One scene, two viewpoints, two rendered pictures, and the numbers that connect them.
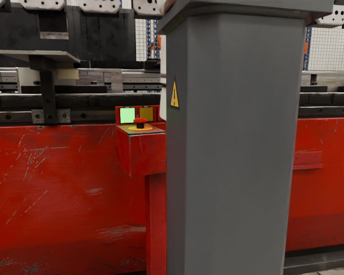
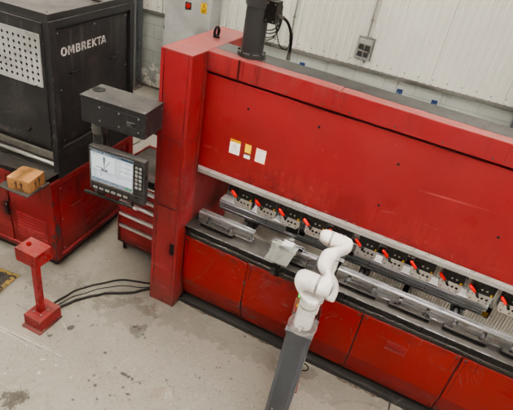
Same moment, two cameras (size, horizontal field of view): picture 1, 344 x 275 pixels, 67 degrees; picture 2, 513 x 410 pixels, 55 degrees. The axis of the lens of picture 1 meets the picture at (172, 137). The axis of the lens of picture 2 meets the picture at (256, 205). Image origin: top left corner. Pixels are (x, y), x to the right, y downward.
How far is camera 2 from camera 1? 3.09 m
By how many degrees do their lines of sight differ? 36
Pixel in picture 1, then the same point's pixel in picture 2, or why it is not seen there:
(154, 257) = not seen: hidden behind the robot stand
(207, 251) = (281, 361)
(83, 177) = (282, 298)
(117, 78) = (313, 263)
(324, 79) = (435, 314)
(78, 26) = not seen: hidden behind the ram
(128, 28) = not seen: hidden behind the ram
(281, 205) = (296, 363)
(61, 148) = (277, 285)
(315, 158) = (402, 351)
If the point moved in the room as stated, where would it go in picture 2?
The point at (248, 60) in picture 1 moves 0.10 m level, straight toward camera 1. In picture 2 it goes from (293, 340) to (282, 346)
